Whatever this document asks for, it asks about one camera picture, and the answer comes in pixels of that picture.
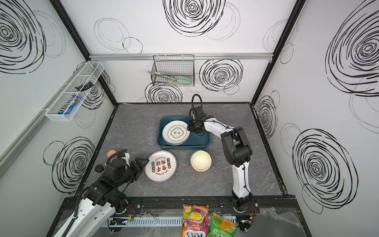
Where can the green snack bag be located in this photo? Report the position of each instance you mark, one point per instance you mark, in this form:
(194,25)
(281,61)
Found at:
(221,227)

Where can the white slotted cable duct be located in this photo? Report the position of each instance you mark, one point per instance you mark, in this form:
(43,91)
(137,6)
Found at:
(143,222)

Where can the black wire basket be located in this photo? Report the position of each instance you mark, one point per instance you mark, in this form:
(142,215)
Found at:
(167,66)

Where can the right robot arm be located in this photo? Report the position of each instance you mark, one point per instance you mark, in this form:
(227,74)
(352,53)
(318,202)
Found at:
(237,151)

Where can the white wire shelf basket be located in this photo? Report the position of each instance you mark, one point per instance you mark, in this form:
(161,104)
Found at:
(92,98)

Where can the white plate red characters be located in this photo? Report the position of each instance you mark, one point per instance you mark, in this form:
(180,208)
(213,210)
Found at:
(161,167)

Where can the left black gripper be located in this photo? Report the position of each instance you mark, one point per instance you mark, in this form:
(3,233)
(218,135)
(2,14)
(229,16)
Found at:
(135,166)

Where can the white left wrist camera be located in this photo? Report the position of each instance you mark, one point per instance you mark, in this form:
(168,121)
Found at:
(126,157)

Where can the teal plastic bin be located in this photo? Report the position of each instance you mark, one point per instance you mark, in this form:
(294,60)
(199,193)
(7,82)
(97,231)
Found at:
(195,141)

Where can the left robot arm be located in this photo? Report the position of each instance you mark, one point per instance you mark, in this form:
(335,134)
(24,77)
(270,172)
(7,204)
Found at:
(102,199)

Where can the cream bowl teal outside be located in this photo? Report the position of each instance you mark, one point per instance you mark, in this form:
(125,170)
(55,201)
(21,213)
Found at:
(201,160)

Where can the green item in basket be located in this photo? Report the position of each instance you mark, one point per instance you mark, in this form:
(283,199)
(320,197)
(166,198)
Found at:
(183,80)

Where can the blue candy packet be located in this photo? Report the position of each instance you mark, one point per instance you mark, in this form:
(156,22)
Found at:
(69,106)

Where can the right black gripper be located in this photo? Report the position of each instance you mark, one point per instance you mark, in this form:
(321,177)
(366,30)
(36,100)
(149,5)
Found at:
(194,126)

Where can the pink fruit candy bag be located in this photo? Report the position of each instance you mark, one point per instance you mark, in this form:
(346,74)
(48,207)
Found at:
(195,221)

